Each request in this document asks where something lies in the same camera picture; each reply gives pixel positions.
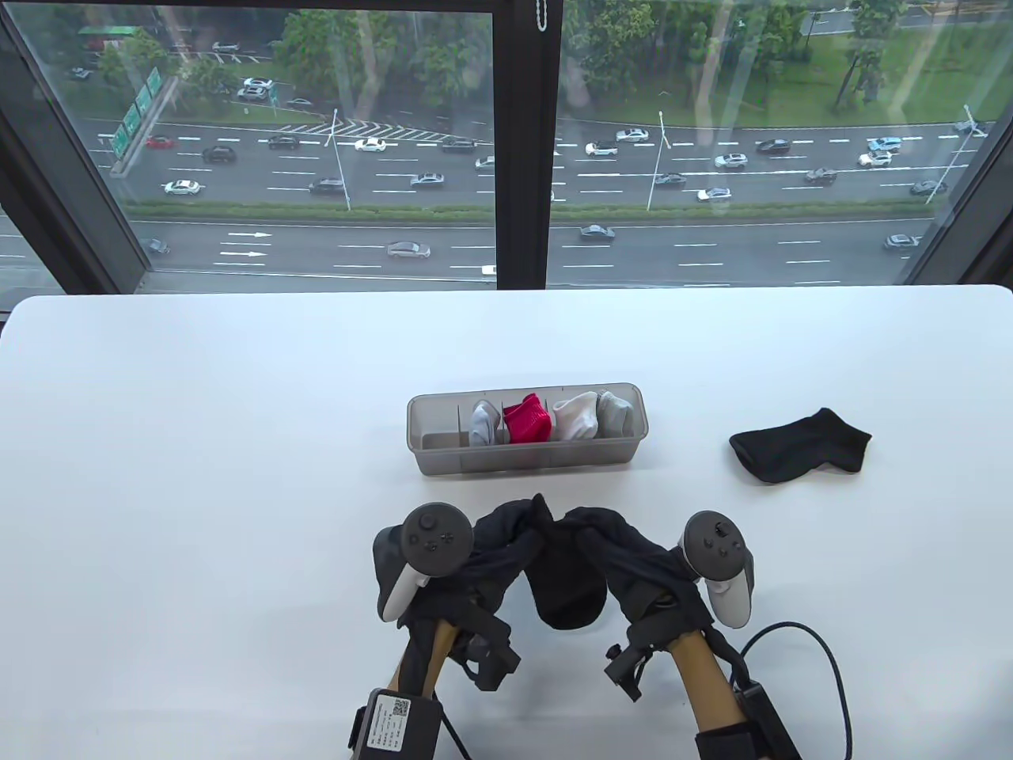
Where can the black sock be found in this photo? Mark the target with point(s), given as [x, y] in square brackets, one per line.
[799, 447]
[566, 586]

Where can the person's right forearm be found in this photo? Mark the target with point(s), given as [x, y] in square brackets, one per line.
[708, 681]

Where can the white sock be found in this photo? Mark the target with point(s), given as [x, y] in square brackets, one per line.
[584, 404]
[571, 423]

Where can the pink sock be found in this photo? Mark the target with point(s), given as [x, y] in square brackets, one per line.
[532, 404]
[526, 427]

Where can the person's right hand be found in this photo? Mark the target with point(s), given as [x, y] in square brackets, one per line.
[641, 570]

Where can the grey sock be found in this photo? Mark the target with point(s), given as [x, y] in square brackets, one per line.
[608, 398]
[617, 418]

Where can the person's left hand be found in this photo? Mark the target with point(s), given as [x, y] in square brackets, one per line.
[498, 546]

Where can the black labelled sensor box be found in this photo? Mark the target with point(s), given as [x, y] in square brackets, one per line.
[396, 724]
[764, 724]

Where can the person's left forearm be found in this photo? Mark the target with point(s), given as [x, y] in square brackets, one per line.
[419, 665]

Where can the grey white tracking controller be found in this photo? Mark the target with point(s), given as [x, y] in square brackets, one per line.
[435, 538]
[716, 546]

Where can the grey plastic divided organizer box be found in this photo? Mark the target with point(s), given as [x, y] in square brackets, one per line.
[443, 455]

